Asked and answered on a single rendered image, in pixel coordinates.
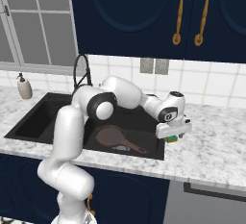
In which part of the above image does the navy upper cupboard door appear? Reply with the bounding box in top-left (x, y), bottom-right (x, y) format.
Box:
top-left (184, 0), bottom-right (246, 64)
top-left (68, 0), bottom-right (190, 61)

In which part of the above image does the grey dishwasher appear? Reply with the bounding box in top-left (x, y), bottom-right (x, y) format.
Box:
top-left (162, 179), bottom-right (246, 224)

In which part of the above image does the black sink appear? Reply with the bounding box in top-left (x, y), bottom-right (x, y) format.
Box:
top-left (4, 91), bottom-right (166, 162)

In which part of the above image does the beige soap dispenser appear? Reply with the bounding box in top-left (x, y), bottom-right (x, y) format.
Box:
top-left (16, 72), bottom-right (34, 101)

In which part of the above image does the grey wall socket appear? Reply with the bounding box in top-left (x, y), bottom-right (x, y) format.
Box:
top-left (139, 57), bottom-right (156, 75)
top-left (154, 58), bottom-right (170, 76)

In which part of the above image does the brown frying pan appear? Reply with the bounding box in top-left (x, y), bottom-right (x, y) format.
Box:
top-left (95, 124), bottom-right (148, 155)

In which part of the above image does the navy lower cupboard door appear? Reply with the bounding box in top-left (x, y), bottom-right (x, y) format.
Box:
top-left (0, 152), bottom-right (62, 224)
top-left (84, 165), bottom-right (171, 224)

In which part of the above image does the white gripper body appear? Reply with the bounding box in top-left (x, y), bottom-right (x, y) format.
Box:
top-left (155, 117), bottom-right (193, 140)

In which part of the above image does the small gold cupboard handle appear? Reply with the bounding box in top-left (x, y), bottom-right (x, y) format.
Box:
top-left (86, 193), bottom-right (97, 218)

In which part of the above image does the black tap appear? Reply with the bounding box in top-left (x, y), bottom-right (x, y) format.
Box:
top-left (72, 53), bottom-right (94, 96)

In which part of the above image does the grey framed window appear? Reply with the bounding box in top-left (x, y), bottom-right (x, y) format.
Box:
top-left (0, 0), bottom-right (80, 76)

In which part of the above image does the green and yellow sponge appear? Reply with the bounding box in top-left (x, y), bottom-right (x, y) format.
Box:
top-left (165, 134), bottom-right (179, 145)

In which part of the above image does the navy cupboard door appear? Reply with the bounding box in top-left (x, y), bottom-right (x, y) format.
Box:
top-left (68, 0), bottom-right (190, 61)
top-left (0, 152), bottom-right (62, 224)
top-left (84, 165), bottom-right (171, 224)
top-left (184, 0), bottom-right (246, 64)

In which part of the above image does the black dishwasher handle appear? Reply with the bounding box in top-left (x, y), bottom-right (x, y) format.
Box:
top-left (183, 182), bottom-right (246, 204)

